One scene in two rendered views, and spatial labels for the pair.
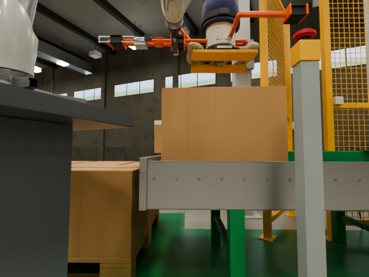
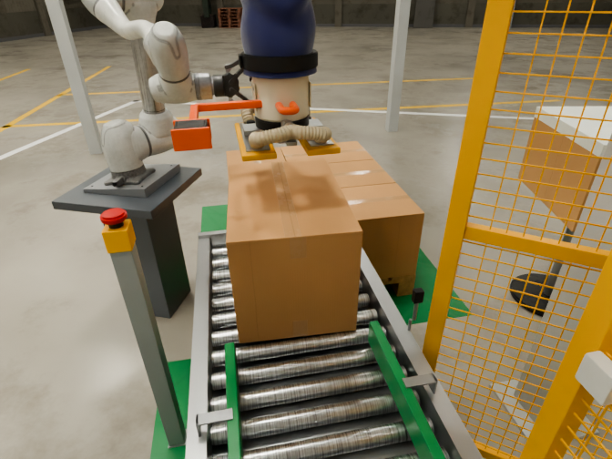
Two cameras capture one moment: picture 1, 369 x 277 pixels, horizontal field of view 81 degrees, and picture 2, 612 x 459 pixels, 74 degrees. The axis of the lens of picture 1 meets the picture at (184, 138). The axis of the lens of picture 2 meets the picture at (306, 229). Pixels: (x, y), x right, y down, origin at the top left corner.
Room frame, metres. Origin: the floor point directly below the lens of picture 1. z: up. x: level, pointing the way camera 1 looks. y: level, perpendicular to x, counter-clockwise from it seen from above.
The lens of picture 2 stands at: (1.03, -1.49, 1.57)
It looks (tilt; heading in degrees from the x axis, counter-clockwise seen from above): 31 degrees down; 79
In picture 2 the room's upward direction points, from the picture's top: 1 degrees counter-clockwise
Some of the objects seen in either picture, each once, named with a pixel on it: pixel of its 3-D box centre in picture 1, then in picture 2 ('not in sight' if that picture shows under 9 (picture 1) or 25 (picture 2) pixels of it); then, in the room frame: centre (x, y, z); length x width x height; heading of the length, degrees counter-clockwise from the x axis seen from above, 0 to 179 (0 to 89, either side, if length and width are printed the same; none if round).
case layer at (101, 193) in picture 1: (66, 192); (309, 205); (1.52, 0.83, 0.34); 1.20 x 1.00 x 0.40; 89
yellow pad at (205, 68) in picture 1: (218, 66); (311, 129); (1.31, -0.21, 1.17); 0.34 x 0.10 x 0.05; 90
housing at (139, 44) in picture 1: (140, 43); not in sight; (1.22, 0.26, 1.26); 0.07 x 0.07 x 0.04; 0
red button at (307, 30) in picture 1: (304, 38); (114, 219); (0.71, -0.41, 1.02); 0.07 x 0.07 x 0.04
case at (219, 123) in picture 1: (219, 131); (287, 240); (1.22, -0.20, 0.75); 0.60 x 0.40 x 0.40; 86
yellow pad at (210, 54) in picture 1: (223, 52); (253, 134); (1.12, -0.21, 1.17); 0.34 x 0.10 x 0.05; 90
